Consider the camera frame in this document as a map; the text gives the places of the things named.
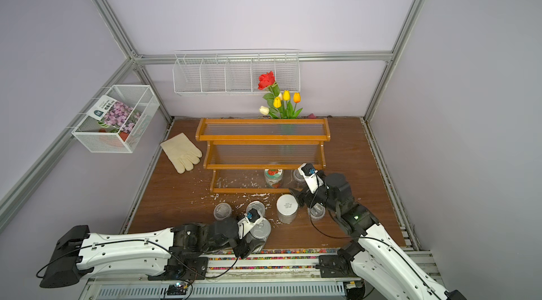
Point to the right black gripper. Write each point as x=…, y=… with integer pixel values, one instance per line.
x=308, y=196

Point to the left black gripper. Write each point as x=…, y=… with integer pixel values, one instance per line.
x=243, y=248

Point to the tall white Ideal jar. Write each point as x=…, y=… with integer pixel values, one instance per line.
x=287, y=208

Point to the clear tub shelf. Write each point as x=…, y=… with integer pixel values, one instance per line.
x=298, y=179

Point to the tomato label seed jar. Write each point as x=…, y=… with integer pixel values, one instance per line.
x=273, y=177

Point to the clear small plastic tub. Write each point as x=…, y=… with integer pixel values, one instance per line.
x=222, y=211

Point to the orange wooden glass shelf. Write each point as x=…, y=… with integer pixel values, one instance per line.
x=257, y=144

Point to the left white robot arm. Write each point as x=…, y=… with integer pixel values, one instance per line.
x=174, y=253

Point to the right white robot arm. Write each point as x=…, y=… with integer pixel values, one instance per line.
x=372, y=254

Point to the purple flower seed packet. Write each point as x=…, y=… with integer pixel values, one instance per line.
x=114, y=115

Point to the teal glass vase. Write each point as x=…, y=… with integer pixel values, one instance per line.
x=289, y=128

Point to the artificial flower bouquet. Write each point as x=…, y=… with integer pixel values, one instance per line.
x=280, y=104

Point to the cream work glove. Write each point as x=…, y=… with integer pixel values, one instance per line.
x=182, y=153

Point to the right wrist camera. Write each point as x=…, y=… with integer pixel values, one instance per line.
x=311, y=177

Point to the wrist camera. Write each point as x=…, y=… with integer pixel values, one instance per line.
x=252, y=218
x=311, y=177

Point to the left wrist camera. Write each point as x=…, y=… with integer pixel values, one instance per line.
x=252, y=218

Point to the metal base rail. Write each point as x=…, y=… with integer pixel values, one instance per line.
x=272, y=274

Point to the long white wire basket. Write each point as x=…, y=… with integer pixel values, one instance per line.
x=234, y=71

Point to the small white wire basket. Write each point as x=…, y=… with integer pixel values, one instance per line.
x=97, y=140

